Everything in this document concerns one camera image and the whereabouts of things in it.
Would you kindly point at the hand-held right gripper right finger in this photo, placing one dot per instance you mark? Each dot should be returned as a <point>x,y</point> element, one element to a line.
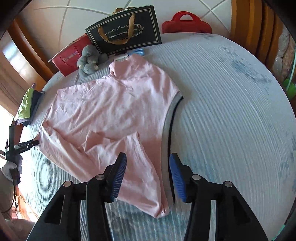
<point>177,177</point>

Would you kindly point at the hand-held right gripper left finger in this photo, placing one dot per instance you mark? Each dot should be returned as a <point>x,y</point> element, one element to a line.
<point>118,177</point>

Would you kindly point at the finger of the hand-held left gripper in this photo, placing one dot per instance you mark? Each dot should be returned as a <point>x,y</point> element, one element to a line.
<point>26,145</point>

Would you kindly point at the pink shirt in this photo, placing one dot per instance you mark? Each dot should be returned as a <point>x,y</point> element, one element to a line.
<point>111,111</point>

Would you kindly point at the person's left forearm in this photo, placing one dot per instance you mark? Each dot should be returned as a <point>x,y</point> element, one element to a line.
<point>5,192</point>

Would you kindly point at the stack of folded clothes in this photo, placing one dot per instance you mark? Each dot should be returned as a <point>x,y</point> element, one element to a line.
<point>37,102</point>

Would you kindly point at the person's left hand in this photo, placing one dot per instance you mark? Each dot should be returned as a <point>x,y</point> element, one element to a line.
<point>9,169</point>

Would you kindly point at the folded purple garment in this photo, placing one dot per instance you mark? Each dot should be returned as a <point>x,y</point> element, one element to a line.
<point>22,121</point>

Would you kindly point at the folded green shirt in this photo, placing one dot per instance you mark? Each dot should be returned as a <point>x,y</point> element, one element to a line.
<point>25,104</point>

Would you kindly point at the red paper bag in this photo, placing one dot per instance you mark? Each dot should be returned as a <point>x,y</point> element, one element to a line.
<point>69,58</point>

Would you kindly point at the grey plush rabbit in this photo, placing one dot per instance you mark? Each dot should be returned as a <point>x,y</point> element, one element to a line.
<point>89,61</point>

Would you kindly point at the blue scissors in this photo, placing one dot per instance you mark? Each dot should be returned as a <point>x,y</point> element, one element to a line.
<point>137,52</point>

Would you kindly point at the white padded headboard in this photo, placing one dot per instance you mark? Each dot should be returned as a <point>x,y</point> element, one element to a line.
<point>69,14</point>

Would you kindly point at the green plastic object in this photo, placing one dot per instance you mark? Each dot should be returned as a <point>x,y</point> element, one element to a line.
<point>290,88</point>

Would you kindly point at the black gift bag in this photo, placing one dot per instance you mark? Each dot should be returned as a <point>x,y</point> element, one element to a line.
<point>124,30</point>

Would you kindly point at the red handbag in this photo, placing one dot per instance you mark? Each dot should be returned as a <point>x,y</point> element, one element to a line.
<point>186,24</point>

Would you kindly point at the patterned curtain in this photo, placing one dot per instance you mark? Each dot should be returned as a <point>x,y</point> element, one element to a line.
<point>284,53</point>

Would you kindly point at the wooden headboard frame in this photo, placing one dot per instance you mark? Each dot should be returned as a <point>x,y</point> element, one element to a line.
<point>254,27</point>
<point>20,58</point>

